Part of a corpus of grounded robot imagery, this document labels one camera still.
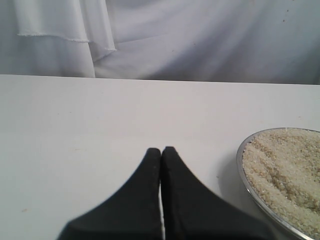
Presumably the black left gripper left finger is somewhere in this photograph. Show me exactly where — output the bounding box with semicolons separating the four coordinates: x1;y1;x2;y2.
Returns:
58;148;163;240

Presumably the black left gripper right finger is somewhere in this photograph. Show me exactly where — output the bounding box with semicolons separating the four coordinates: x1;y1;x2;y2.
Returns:
161;146;275;240

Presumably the round metal rice plate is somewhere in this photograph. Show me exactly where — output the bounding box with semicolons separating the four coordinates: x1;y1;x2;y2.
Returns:
236;127;320;240

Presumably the white backdrop cloth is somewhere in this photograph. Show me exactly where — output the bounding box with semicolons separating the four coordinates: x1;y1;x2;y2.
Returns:
0;0;320;85

